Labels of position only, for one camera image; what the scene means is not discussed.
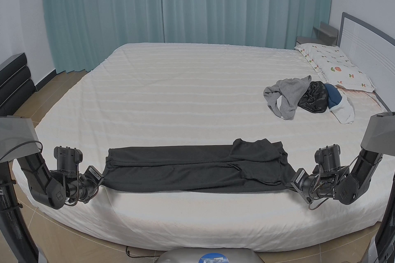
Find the pile of clothes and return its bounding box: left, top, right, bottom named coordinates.
left=263, top=75, right=355, bottom=124

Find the grey bedside table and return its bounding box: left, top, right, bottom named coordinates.
left=296, top=21, right=338, bottom=46

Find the white printed pillow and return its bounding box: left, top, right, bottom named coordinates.
left=294, top=43, right=376, bottom=92

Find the bed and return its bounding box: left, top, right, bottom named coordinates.
left=11, top=12, right=395, bottom=251

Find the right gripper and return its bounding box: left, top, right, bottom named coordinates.
left=285, top=168, right=313, bottom=204

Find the black chest of drawers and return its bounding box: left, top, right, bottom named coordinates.
left=0, top=52, right=35, bottom=117

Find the black T-shirt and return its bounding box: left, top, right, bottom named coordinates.
left=103, top=138, right=297, bottom=194

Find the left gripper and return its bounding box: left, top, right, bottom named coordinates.
left=78, top=165, right=104, bottom=200

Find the black cable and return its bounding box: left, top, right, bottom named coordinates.
left=124, top=245, right=161, bottom=258
left=307, top=196, right=328, bottom=210

